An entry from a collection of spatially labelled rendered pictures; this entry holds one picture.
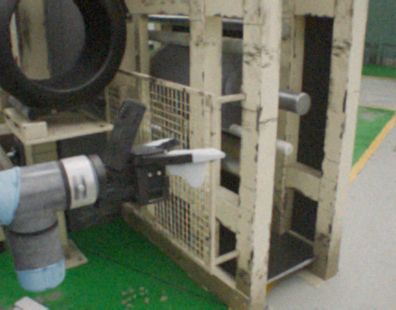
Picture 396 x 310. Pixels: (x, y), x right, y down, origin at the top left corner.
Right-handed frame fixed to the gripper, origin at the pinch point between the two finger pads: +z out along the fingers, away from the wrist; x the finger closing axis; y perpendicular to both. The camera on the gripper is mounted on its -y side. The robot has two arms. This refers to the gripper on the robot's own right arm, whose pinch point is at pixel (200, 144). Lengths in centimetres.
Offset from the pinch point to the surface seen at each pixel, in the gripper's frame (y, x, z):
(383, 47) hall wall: -8, -543, 808
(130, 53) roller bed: -18, -137, 46
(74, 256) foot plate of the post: 84, -156, 10
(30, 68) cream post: -15, -142, -1
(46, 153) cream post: 25, -148, 2
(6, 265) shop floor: 84, -168, -24
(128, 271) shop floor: 89, -131, 31
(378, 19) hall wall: -68, -551, 800
